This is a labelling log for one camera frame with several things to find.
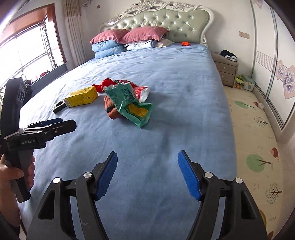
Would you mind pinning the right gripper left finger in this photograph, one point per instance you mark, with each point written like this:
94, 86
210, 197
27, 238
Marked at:
104, 172

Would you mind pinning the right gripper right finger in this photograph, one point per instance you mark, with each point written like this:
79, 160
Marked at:
189, 175

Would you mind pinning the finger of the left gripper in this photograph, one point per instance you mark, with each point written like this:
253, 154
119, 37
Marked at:
57, 129
40, 124

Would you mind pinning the red sock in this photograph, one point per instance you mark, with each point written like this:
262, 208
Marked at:
106, 83

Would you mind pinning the green snack bag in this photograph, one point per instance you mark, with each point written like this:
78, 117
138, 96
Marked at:
128, 105

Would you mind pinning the red white plastic wrapper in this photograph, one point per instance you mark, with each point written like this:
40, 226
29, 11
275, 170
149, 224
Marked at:
141, 93

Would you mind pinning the left forearm black sleeve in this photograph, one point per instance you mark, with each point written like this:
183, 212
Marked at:
9, 207

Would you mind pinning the person's left hand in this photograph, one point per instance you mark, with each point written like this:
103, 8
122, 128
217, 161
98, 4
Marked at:
9, 173

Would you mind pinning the small black object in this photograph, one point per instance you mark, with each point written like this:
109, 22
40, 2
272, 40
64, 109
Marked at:
59, 106

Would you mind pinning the yellow carton box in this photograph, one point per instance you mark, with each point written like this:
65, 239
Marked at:
81, 97

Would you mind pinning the cartoon tree play mat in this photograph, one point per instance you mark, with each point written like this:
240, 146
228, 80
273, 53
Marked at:
258, 159

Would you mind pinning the blue bed sheet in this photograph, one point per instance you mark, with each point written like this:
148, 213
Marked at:
147, 197

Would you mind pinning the light blue folded quilt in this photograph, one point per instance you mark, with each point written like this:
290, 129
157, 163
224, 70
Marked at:
107, 48

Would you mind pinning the small white cup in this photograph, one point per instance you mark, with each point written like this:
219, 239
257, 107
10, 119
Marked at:
261, 106

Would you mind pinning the green white storage box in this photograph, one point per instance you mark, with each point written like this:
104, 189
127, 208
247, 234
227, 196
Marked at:
249, 83

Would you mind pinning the left pink pillow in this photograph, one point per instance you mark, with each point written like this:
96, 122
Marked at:
113, 34

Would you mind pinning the pink pillow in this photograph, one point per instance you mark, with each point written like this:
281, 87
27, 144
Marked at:
143, 33
113, 34

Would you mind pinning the grey bedside table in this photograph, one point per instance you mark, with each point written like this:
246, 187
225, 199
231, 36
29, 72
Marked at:
226, 68

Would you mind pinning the beige striped curtain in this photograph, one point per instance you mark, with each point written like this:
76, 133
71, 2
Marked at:
72, 11

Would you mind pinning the white sliding wardrobe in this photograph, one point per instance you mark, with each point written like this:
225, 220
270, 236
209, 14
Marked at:
273, 69

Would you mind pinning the black white clothes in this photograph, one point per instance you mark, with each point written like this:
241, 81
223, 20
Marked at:
228, 55

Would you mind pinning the small orange object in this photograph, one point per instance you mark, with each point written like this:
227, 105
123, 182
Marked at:
185, 44

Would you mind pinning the patterned blue white pillow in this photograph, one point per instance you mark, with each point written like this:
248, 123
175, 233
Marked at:
146, 44

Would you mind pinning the right pink pillow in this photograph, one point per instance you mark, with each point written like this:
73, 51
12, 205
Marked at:
143, 33

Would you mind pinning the tufted green headboard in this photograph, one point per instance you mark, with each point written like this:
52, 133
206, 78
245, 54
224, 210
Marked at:
184, 22

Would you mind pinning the window with wooden frame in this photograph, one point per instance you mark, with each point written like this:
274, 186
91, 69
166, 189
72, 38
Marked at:
31, 48

